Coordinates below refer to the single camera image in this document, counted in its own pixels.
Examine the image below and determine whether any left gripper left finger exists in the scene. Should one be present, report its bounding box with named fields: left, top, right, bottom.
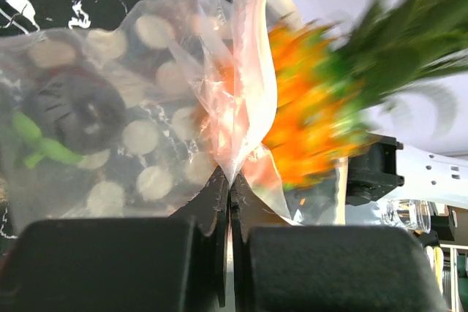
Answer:
left=1, top=169, right=230, bottom=311

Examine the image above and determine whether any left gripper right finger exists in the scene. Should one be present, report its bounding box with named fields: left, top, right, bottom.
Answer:
left=230, top=175, right=448, bottom=311

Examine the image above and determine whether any polka dot zip bag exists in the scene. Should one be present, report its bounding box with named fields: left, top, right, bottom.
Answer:
left=1, top=0, right=295, bottom=231

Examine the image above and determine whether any fake pineapple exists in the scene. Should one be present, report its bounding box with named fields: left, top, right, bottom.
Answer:
left=240, top=0, right=467, bottom=190

